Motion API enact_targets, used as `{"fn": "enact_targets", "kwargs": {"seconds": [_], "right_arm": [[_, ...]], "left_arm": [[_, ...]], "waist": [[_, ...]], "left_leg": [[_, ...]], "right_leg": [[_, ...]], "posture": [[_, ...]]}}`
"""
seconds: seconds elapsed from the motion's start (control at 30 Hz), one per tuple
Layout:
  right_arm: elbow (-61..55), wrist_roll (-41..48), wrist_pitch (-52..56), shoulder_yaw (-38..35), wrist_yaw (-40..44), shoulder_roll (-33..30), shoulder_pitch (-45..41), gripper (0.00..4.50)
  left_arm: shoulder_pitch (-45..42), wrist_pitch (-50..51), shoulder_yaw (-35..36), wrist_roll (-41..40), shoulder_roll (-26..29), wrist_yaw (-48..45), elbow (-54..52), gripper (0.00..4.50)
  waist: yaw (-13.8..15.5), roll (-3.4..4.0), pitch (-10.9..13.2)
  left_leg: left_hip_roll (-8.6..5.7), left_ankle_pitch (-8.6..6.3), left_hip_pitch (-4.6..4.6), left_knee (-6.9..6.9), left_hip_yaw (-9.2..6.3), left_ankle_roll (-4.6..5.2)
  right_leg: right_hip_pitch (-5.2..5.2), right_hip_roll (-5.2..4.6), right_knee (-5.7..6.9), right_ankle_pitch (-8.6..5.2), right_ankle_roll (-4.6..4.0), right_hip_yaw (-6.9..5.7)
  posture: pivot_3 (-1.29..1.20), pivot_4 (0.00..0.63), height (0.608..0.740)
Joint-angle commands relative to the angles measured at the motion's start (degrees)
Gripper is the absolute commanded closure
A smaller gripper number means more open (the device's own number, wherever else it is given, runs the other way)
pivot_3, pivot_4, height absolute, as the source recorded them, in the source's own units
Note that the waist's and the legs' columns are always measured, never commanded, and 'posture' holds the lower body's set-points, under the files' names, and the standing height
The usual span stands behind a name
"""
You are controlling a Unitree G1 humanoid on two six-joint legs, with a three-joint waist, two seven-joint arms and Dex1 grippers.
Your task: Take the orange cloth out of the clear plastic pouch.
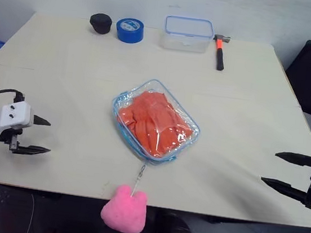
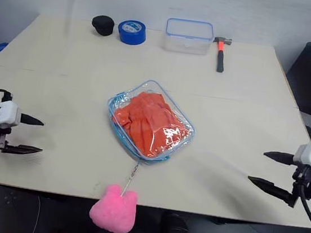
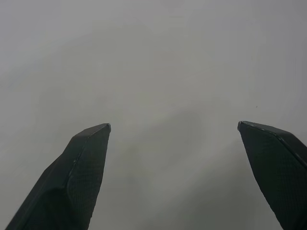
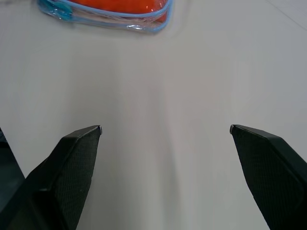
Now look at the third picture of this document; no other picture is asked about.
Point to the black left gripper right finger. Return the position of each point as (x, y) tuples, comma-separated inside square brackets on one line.
[(278, 167)]

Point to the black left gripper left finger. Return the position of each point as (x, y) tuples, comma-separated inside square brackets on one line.
[(69, 182)]

